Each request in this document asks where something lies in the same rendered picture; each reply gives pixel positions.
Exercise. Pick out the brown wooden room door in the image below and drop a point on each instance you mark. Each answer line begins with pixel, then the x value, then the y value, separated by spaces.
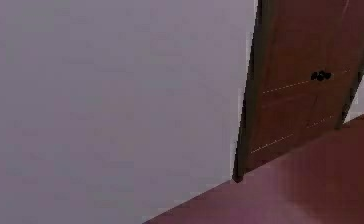
pixel 290 50

